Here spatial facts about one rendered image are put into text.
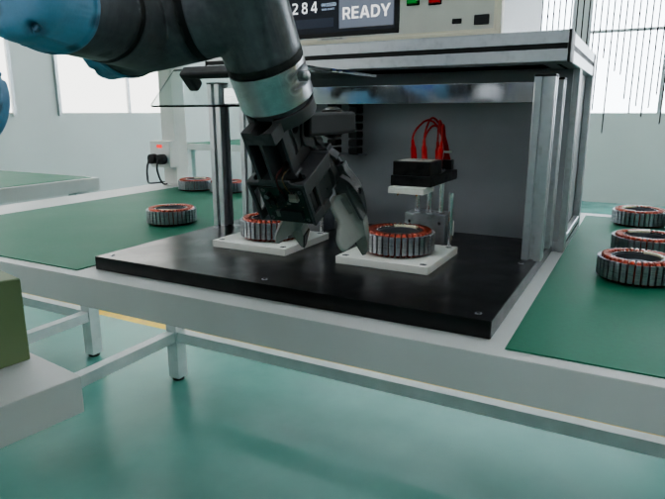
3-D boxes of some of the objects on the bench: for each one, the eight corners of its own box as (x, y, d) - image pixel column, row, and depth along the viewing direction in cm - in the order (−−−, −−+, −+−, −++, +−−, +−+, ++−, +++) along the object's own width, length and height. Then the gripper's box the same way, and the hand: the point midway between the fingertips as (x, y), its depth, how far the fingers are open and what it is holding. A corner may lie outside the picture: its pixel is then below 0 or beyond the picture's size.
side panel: (563, 252, 105) (580, 68, 98) (545, 250, 107) (561, 68, 99) (579, 227, 129) (594, 77, 122) (564, 226, 131) (578, 77, 123)
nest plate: (427, 275, 82) (427, 267, 82) (334, 262, 89) (334, 254, 89) (457, 253, 95) (457, 246, 95) (374, 244, 102) (374, 237, 102)
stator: (420, 262, 85) (421, 238, 84) (351, 253, 90) (351, 231, 89) (442, 248, 94) (444, 225, 93) (380, 241, 99) (380, 219, 99)
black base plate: (490, 340, 65) (491, 321, 64) (95, 269, 94) (94, 255, 94) (550, 252, 105) (551, 241, 105) (261, 222, 135) (261, 212, 134)
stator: (152, 218, 138) (151, 203, 138) (200, 218, 139) (199, 202, 138) (141, 227, 127) (140, 210, 127) (192, 227, 128) (191, 210, 127)
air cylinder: (443, 246, 101) (444, 215, 100) (403, 242, 104) (404, 211, 103) (452, 240, 105) (453, 210, 104) (413, 236, 109) (414, 207, 107)
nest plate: (285, 256, 94) (285, 249, 93) (212, 247, 100) (212, 240, 100) (329, 239, 106) (329, 232, 106) (261, 231, 113) (261, 225, 113)
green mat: (76, 270, 93) (76, 269, 93) (-120, 234, 121) (-121, 233, 121) (341, 197, 174) (341, 196, 174) (187, 185, 202) (187, 185, 202)
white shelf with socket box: (177, 201, 166) (167, 34, 156) (89, 193, 183) (74, 41, 173) (249, 187, 196) (244, 47, 186) (168, 181, 213) (159, 51, 203)
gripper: (197, 130, 58) (262, 278, 71) (319, 132, 52) (365, 294, 65) (239, 87, 63) (293, 233, 77) (355, 85, 57) (392, 244, 70)
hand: (333, 239), depth 72 cm, fingers open, 7 cm apart
